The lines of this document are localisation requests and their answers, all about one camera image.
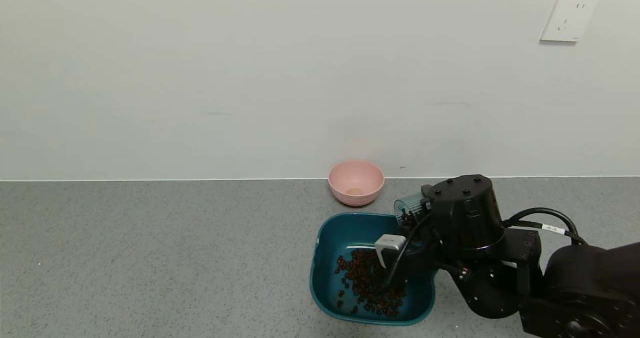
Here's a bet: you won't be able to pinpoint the transparent blue measuring cup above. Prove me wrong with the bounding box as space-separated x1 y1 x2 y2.
394 192 427 229

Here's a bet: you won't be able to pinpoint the brown beans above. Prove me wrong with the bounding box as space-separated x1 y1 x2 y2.
334 248 408 317

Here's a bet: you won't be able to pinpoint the pink ribbed bowl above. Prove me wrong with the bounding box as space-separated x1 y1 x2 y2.
328 160 385 207

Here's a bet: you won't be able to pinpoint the teal square plastic basin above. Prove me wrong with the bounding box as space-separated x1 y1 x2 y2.
309 212 440 326

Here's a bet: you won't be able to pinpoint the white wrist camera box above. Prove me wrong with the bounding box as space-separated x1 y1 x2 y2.
374 234 407 269

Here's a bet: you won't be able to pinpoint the black camera cable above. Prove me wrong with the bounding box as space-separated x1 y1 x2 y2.
382 212 433 292

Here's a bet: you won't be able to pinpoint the black cable with white label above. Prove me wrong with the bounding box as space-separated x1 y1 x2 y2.
502 207 590 246

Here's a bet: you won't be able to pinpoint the white wall socket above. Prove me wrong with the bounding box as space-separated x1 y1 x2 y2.
540 0 600 43

